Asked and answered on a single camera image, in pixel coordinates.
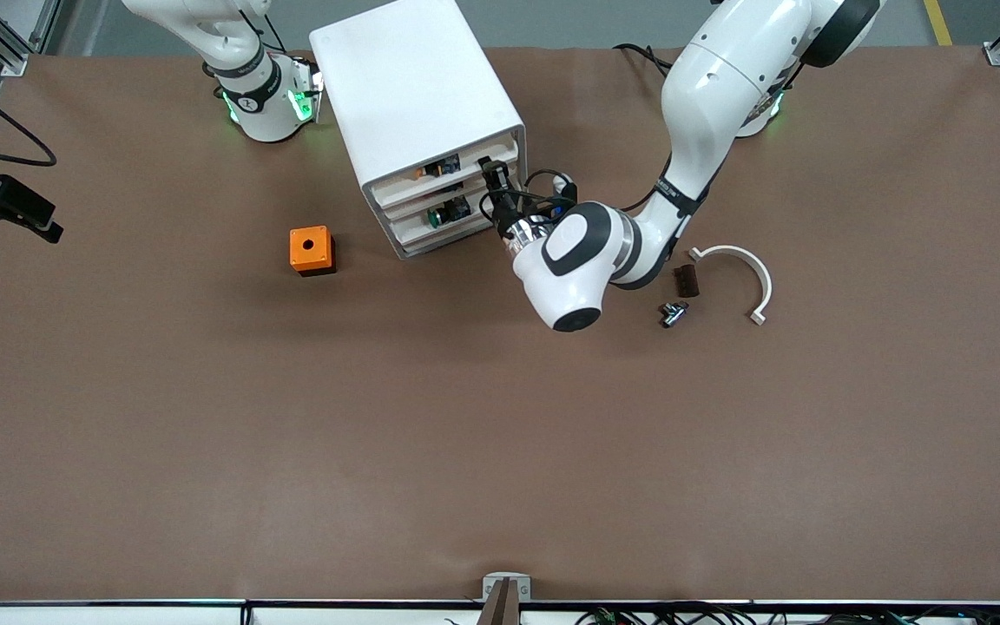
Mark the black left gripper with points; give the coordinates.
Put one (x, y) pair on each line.
(504, 209)

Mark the white plastic drawer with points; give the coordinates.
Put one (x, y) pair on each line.
(465, 217)
(457, 169)
(413, 207)

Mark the orange-capped push button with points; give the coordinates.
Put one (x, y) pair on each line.
(444, 165)

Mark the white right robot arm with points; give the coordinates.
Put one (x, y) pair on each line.
(261, 108)

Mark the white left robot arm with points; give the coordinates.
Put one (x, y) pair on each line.
(726, 78)

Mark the green-capped push button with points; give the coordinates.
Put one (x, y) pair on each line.
(436, 217)

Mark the white drawer cabinet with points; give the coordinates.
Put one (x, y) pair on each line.
(413, 78)

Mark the brown terminal block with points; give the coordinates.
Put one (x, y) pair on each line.
(687, 281)

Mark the brown table cover mat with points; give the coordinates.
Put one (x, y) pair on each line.
(500, 434)

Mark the orange button enclosure box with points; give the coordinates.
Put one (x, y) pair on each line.
(309, 247)

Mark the white curved plastic bracket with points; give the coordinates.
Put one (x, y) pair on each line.
(760, 273)

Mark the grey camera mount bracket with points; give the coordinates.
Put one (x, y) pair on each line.
(524, 586)

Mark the brown camera post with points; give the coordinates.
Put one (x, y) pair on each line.
(500, 608)

